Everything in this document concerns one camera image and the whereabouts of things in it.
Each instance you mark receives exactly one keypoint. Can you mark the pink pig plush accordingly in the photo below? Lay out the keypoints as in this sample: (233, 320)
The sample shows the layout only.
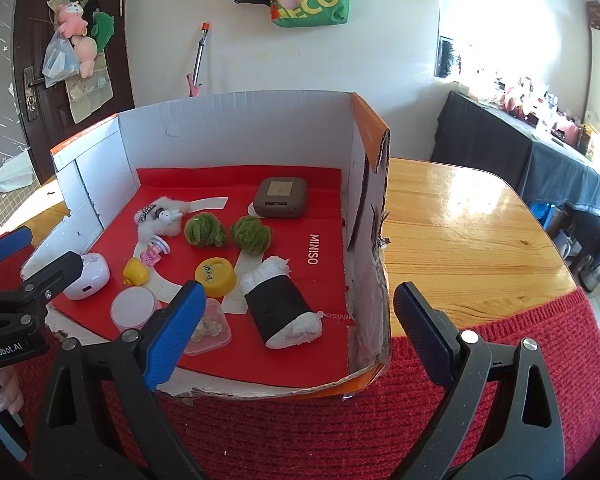
(72, 20)

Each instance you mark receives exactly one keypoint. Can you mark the round white compact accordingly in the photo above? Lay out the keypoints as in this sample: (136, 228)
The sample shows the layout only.
(132, 307)

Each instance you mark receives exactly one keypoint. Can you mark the red printed paper sheet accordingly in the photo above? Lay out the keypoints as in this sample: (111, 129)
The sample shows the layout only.
(300, 240)

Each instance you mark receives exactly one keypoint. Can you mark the orange cardboard box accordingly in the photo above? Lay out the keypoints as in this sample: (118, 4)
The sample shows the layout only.
(255, 130)

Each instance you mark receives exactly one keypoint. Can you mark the clear plastic bag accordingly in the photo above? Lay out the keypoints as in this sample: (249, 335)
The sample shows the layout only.
(57, 62)

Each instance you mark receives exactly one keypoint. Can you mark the green pompom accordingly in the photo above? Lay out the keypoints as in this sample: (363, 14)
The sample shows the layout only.
(250, 234)
(205, 230)

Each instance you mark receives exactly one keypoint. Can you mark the yellow bottle cap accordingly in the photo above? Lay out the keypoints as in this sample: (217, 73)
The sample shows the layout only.
(215, 277)

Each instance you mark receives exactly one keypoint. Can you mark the black white rice ball plush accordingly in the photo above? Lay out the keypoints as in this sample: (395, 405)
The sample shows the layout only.
(277, 305)

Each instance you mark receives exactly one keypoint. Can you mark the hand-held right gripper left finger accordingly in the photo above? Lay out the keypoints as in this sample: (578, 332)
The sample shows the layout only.
(175, 330)

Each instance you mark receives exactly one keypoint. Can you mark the green plush toy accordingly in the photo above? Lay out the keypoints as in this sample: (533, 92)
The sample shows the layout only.
(102, 30)

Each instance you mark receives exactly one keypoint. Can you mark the white fluffy bunny plush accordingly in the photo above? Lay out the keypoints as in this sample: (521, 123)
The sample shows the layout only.
(155, 230)

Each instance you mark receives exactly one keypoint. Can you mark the wall mirror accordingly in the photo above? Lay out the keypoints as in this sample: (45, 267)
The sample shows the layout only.
(447, 57)

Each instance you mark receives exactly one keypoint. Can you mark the beige hanging organizer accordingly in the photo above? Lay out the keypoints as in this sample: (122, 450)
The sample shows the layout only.
(90, 97)

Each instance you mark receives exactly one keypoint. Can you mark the person's left hand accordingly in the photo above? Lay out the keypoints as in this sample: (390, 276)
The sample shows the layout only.
(7, 392)

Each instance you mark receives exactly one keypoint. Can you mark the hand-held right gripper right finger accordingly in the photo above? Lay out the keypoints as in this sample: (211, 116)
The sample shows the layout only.
(425, 325)

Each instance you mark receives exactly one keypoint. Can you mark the yellow toy duck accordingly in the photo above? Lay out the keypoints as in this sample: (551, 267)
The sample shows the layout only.
(136, 272)

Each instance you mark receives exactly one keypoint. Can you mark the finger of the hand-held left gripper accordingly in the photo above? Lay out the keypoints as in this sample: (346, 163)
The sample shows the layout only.
(10, 242)
(57, 270)

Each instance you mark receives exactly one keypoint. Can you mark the grey rounded case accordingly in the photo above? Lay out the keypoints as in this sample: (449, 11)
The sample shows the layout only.
(280, 197)

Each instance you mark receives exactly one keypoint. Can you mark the red tassel charm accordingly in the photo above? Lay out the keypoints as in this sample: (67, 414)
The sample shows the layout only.
(274, 5)

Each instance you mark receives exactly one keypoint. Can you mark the dark wooden door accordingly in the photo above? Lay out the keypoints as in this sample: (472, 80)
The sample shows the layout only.
(35, 145)

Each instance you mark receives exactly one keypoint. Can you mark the clear plastic box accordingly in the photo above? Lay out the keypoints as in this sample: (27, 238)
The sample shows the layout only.
(211, 330)

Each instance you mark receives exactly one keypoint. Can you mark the red knitted mat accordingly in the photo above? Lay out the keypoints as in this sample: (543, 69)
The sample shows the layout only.
(330, 435)

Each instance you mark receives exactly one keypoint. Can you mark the white plastic sheet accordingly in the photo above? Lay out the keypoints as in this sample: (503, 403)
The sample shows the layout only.
(5, 175)

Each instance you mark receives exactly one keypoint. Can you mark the cluttered dark side table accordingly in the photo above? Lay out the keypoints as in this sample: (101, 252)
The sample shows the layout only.
(500, 150)

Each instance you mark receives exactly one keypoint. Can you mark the row of small bottles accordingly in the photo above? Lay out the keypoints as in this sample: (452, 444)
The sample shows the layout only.
(545, 110)

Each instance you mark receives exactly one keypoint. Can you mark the pale pink plush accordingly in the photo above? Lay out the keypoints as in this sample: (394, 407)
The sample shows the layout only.
(86, 55)

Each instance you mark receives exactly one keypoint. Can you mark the white rounded device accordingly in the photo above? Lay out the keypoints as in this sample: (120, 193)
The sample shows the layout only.
(87, 277)

